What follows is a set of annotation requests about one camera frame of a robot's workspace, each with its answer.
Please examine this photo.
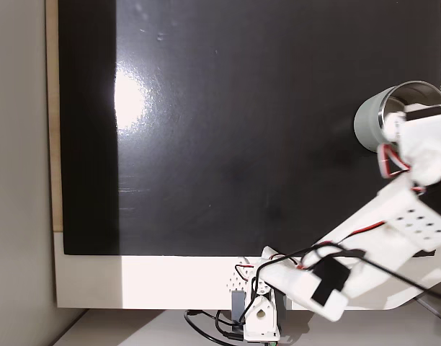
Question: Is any pale green steel mug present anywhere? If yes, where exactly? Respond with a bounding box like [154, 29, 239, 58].
[352, 80, 441, 154]

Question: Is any black table mat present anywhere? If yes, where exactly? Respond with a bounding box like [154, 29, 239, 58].
[57, 0, 441, 258]

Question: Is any grey table clamp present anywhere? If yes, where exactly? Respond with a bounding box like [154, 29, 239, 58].
[231, 290, 246, 322]

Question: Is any red servo wire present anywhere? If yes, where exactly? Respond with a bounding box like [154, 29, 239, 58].
[378, 141, 425, 194]

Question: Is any black camera cable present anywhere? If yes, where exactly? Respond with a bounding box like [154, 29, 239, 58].
[249, 241, 441, 302]

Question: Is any black base cable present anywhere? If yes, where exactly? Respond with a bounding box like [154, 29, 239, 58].
[183, 309, 245, 342]

